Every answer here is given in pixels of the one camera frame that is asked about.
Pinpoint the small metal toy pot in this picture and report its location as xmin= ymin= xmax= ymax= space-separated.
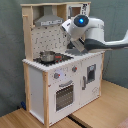
xmin=40 ymin=51 xmax=55 ymax=62

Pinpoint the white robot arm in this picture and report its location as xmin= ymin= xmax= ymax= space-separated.
xmin=61 ymin=14 xmax=128 ymax=53

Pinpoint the wooden toy kitchen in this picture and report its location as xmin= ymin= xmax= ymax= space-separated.
xmin=22 ymin=2 xmax=103 ymax=128

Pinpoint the right red stove knob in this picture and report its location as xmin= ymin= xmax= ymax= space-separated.
xmin=71 ymin=65 xmax=79 ymax=73

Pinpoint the red stove knob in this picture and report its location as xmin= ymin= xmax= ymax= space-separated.
xmin=54 ymin=73 xmax=60 ymax=79
xmin=71 ymin=65 xmax=79 ymax=73

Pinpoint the left red stove knob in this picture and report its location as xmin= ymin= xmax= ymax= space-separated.
xmin=54 ymin=73 xmax=60 ymax=79

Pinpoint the grey toy sink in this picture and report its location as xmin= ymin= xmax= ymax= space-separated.
xmin=66 ymin=48 xmax=88 ymax=56

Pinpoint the black toy stovetop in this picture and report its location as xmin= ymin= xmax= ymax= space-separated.
xmin=35 ymin=53 xmax=71 ymax=66

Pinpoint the black toy faucet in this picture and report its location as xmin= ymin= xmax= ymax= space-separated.
xmin=67 ymin=41 xmax=74 ymax=49

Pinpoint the grey ice dispenser panel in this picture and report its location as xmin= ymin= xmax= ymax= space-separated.
xmin=87 ymin=65 xmax=96 ymax=83

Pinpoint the toy oven door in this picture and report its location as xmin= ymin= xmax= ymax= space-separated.
xmin=56 ymin=80 xmax=74 ymax=111

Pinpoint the grey range hood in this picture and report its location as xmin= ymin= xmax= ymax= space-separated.
xmin=35 ymin=5 xmax=63 ymax=27

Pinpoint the toy microwave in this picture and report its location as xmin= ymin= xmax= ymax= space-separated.
xmin=67 ymin=4 xmax=89 ymax=19

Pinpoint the grey cabinet door handle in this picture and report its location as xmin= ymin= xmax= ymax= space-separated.
xmin=82 ymin=76 xmax=86 ymax=90

